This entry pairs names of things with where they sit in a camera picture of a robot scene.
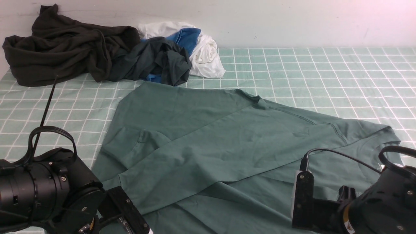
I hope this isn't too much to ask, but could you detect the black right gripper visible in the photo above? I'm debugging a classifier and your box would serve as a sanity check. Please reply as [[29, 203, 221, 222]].
[[337, 168, 416, 234]]

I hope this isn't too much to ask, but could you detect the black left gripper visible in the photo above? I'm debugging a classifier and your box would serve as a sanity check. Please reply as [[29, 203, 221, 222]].
[[49, 153, 106, 234]]

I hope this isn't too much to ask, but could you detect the green long-sleeve top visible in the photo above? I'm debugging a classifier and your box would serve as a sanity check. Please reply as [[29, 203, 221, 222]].
[[92, 82, 401, 234]]

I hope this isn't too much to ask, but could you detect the green checkered table cloth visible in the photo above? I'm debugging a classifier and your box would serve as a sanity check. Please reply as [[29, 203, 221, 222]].
[[0, 48, 416, 234]]

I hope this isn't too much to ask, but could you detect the dark olive crumpled garment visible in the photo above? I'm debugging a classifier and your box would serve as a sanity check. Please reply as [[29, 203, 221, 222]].
[[2, 4, 141, 86]]

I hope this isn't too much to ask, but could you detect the dark teal crumpled garment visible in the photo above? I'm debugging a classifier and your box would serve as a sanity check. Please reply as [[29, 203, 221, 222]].
[[106, 37, 192, 86]]

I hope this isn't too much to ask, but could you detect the white crumpled garment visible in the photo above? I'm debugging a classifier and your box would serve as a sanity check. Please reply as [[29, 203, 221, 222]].
[[137, 21, 226, 78]]

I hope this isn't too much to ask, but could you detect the blue crumpled garment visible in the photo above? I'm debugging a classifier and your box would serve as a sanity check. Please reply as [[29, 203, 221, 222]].
[[166, 28, 201, 55]]

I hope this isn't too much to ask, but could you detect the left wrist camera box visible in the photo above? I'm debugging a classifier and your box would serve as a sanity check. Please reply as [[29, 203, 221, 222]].
[[98, 186, 152, 234]]

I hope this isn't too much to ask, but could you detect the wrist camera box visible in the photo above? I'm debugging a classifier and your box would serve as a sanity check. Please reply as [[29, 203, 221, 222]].
[[98, 186, 152, 234], [291, 170, 343, 234]]

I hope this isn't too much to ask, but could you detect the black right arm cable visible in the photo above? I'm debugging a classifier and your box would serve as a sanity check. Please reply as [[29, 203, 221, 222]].
[[299, 146, 416, 181]]

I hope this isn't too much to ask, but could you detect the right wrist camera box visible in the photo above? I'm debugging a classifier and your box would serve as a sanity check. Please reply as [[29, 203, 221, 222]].
[[291, 170, 343, 234]]

